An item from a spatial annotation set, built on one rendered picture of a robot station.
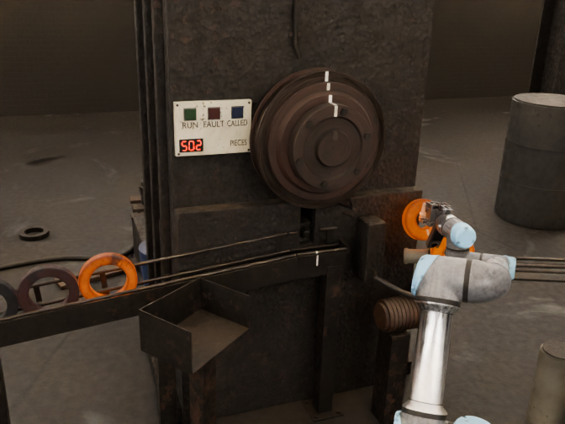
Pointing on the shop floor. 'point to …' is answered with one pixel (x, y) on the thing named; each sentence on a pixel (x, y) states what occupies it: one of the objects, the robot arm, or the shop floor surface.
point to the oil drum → (534, 163)
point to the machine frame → (198, 201)
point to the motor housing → (392, 353)
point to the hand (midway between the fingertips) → (423, 214)
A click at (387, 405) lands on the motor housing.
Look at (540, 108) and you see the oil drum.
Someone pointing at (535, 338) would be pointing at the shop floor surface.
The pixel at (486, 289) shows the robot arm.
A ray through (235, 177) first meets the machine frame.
